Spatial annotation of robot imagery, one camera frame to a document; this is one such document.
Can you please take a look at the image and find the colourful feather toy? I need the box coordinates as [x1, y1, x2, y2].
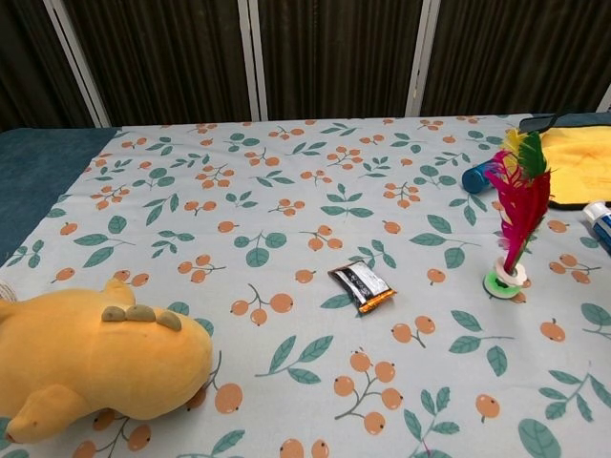
[481, 126, 558, 300]

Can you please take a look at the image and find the floral tablecloth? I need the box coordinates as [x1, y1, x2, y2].
[0, 113, 611, 458]

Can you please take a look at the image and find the dark folding screen panel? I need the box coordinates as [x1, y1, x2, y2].
[246, 0, 433, 121]
[0, 0, 111, 131]
[52, 0, 263, 128]
[412, 0, 611, 116]

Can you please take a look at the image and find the blue small tube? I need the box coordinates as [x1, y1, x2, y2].
[460, 160, 502, 194]

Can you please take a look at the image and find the yellow plush toy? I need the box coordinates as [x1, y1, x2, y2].
[0, 279, 215, 445]

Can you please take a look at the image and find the yellow microfiber cloth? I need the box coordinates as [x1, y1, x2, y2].
[517, 112, 611, 211]

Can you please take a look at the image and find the white blue toothpaste tube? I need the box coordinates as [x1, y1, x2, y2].
[580, 199, 611, 252]

